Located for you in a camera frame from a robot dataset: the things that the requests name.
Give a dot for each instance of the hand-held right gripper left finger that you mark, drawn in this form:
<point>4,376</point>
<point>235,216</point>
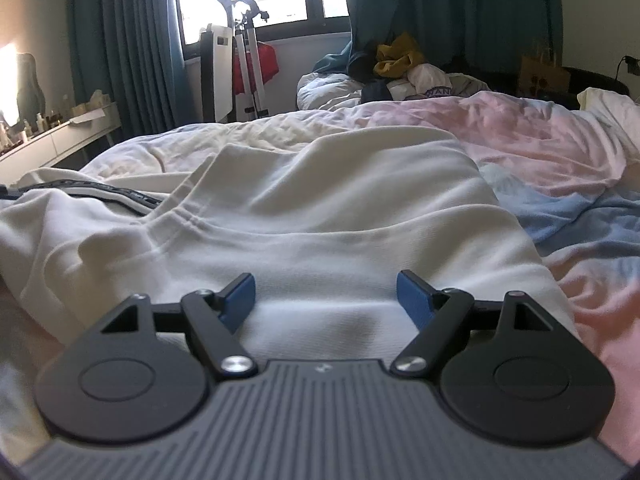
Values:
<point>240,300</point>

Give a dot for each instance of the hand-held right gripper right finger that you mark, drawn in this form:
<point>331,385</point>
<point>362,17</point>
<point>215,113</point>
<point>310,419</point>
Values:
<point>412,300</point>

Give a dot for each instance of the white sweatshirt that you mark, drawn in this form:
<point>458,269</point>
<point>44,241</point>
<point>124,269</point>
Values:
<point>325,210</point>

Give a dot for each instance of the pastel pink blue duvet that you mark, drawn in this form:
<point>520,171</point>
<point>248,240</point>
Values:
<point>550,150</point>

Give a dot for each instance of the dark blue garment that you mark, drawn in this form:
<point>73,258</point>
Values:
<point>377,91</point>

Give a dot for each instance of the white printed garment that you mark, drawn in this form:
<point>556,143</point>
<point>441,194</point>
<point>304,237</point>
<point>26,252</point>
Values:
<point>430,77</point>

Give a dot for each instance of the white crumpled quilt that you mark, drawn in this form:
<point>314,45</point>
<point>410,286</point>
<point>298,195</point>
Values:
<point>325,92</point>

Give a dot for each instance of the white folded panel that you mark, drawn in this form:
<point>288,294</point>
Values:
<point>220,75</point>

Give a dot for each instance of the yellow garment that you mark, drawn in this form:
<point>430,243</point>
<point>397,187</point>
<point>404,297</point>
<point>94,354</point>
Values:
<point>395,62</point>

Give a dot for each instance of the red cloth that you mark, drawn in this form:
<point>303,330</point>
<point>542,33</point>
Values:
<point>267,62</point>

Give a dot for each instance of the white dresser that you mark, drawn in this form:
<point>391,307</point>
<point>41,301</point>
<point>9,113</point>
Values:
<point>60,140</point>

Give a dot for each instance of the beige tissue box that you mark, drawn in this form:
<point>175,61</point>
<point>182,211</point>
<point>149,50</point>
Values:
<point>92,102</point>

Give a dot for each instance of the teal garment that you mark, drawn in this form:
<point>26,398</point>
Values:
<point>332,62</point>

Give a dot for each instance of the brown paper bag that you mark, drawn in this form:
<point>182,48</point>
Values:
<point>542,77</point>

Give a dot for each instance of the group of small bottles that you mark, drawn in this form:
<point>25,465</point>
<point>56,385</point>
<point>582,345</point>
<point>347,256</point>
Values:
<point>39,121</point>

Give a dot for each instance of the white pillow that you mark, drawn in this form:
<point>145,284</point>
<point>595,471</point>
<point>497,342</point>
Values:
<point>610,105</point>

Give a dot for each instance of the teal curtain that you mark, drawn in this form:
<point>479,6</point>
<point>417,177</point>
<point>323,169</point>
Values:
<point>475,10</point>
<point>125,35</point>

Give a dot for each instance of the rounded grey mirror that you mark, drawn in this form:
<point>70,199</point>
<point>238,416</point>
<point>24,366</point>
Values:
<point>30,90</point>

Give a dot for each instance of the silver folding frame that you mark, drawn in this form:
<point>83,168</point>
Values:
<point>256,67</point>

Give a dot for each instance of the black wall plug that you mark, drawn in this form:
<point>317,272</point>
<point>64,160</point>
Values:
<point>632,66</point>

